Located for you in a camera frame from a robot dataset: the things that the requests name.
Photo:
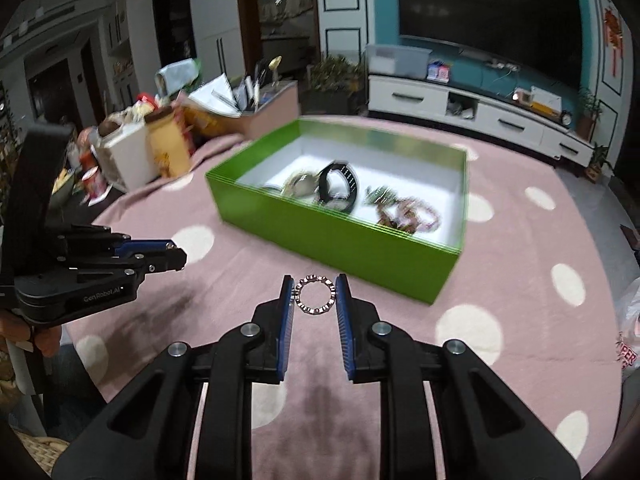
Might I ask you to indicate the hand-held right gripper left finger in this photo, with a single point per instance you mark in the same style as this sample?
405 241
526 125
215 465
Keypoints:
286 325

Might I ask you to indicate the cream wrist watch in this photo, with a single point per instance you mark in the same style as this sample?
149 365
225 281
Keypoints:
300 185

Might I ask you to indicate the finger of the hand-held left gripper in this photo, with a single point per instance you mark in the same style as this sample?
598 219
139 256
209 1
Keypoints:
145 247
165 261

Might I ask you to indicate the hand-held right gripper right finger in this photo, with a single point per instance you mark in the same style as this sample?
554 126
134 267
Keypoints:
344 325

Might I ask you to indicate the pink dotted tablecloth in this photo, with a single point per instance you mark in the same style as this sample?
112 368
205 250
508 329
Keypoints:
425 285

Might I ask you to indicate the white tv cabinet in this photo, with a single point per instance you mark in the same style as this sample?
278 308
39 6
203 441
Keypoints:
415 95

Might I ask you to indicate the tall potted plant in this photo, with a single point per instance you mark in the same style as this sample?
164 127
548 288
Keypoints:
587 120

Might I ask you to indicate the black television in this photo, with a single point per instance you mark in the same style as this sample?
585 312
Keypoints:
490 5

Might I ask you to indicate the woven wicker seat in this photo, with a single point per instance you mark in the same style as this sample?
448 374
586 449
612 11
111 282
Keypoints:
30 455

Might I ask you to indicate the green cardboard box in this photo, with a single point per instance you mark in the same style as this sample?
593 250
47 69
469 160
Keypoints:
325 240

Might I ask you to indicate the small potted plant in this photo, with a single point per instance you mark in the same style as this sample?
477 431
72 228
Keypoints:
597 165

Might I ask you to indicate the yellow jar with brown lid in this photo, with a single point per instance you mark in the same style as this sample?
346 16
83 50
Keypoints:
167 150

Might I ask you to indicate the cream ornament on stand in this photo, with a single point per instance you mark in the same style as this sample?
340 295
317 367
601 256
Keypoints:
275 65

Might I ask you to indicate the black alarm clock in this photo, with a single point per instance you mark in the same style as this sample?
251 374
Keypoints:
566 118

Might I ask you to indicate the black wrist watch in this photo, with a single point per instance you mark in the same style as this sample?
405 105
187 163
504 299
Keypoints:
325 180

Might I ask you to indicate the white plastic bag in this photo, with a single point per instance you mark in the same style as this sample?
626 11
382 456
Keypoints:
630 320

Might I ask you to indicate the white paper sheet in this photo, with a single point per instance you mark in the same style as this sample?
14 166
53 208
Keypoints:
212 97

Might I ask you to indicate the red wall decoration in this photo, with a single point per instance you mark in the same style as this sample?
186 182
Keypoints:
614 35

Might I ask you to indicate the green and white packet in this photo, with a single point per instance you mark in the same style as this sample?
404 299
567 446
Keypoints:
175 75

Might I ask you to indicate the white cardboard box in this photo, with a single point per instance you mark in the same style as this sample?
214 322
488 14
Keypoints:
130 160

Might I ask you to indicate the person's left hand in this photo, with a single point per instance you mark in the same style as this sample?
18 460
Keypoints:
42 342

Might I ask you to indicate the small colourful box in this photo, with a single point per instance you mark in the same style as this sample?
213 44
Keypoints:
439 71

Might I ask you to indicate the yellow box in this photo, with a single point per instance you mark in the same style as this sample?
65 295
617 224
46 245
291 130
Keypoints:
545 102

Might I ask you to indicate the pink desk organizer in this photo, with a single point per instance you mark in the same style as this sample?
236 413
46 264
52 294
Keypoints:
270 115

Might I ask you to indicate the red snack packets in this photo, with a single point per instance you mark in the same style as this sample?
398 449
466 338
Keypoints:
95 185

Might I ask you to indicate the clear storage bin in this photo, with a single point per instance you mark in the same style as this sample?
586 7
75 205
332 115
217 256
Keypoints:
397 60

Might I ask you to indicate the leafy plant in dark planter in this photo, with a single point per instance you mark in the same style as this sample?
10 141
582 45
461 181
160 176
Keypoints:
332 80

